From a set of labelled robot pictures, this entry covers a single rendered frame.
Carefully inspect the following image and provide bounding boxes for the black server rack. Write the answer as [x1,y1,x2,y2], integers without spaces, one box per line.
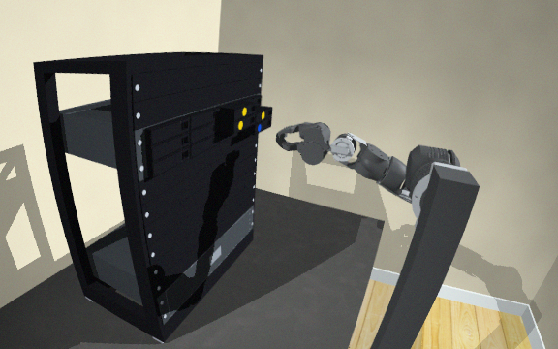
[34,52,273,343]

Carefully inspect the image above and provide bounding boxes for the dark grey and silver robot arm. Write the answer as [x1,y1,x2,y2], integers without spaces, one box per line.
[331,133,468,228]

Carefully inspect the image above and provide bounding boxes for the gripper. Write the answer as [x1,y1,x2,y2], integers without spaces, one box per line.
[276,122,350,165]

